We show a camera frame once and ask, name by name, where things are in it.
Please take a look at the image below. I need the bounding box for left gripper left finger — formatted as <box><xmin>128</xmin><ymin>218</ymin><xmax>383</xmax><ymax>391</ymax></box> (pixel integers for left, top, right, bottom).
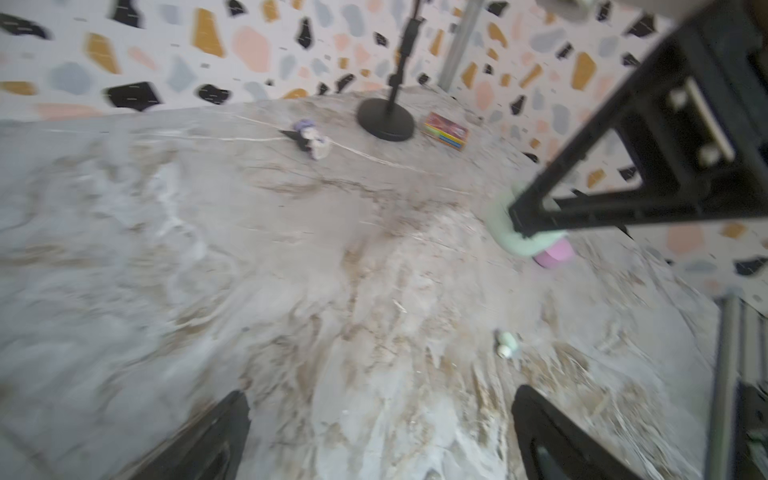
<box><xmin>133</xmin><ymin>390</ymin><xmax>251</xmax><ymax>480</ymax></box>

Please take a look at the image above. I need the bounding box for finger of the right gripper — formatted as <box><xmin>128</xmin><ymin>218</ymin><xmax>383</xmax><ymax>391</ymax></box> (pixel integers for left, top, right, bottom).
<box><xmin>508</xmin><ymin>1</ymin><xmax>767</xmax><ymax>237</ymax></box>

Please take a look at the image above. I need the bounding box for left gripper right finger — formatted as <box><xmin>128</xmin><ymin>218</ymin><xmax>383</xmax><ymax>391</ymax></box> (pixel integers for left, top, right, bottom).
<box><xmin>511</xmin><ymin>385</ymin><xmax>638</xmax><ymax>480</ymax></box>

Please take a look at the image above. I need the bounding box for mint earbud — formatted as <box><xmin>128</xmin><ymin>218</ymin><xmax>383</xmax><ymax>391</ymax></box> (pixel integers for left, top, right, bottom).
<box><xmin>496</xmin><ymin>331</ymin><xmax>519</xmax><ymax>359</ymax></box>

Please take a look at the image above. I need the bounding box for pink charging case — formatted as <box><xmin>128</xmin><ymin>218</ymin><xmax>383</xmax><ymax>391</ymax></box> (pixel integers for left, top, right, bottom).
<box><xmin>533</xmin><ymin>237</ymin><xmax>575</xmax><ymax>269</ymax></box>

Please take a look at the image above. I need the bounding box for mint green charging case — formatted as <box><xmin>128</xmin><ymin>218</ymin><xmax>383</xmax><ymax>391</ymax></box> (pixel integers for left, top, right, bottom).
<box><xmin>483</xmin><ymin>183</ymin><xmax>567</xmax><ymax>258</ymax></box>

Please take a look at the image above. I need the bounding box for colourful card box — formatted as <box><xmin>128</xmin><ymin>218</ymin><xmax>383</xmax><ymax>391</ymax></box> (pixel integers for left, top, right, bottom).
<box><xmin>423</xmin><ymin>112</ymin><xmax>469</xmax><ymax>151</ymax></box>

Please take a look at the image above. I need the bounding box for black microphone stand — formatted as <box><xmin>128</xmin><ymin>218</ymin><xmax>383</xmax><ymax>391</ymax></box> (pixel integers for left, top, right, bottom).
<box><xmin>356</xmin><ymin>1</ymin><xmax>423</xmax><ymax>142</ymax></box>

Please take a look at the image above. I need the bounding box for small black purple figurine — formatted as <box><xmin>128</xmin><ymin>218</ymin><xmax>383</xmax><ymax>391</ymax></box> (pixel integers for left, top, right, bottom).
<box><xmin>280</xmin><ymin>119</ymin><xmax>332</xmax><ymax>160</ymax></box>

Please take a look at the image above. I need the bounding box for aluminium front rail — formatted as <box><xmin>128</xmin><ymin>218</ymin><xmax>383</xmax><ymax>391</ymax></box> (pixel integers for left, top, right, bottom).
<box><xmin>704</xmin><ymin>296</ymin><xmax>767</xmax><ymax>480</ymax></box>

